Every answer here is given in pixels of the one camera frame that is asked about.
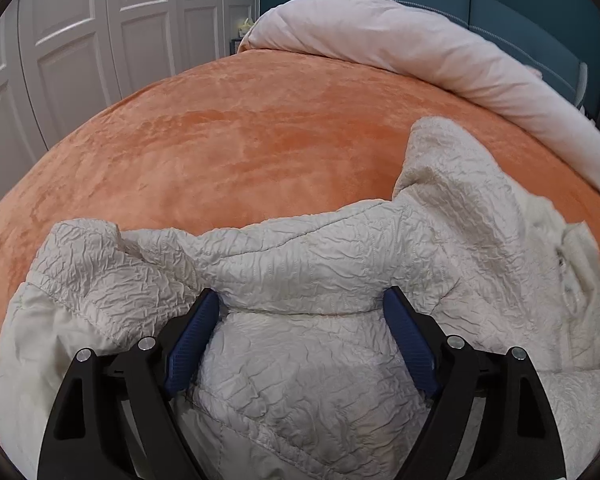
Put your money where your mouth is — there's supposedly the cream crinkled puffer jacket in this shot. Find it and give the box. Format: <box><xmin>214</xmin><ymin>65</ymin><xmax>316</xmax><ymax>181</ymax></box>
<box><xmin>0</xmin><ymin>117</ymin><xmax>600</xmax><ymax>479</ymax></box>

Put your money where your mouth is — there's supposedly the orange velvet bed cover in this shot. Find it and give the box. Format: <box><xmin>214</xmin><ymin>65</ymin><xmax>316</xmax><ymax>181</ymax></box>
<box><xmin>0</xmin><ymin>50</ymin><xmax>600</xmax><ymax>333</ymax></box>

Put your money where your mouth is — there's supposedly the white panelled wardrobe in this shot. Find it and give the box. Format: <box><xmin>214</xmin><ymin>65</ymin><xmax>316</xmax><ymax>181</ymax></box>
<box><xmin>0</xmin><ymin>0</ymin><xmax>260</xmax><ymax>200</ymax></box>

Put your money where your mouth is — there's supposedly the pale pink rolled duvet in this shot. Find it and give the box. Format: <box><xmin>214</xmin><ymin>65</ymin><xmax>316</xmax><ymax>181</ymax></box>
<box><xmin>239</xmin><ymin>0</ymin><xmax>600</xmax><ymax>191</ymax></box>

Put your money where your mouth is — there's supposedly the teal upholstered headboard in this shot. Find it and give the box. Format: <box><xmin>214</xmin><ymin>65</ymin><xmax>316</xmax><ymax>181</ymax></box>
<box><xmin>396</xmin><ymin>0</ymin><xmax>600</xmax><ymax>116</ymax></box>

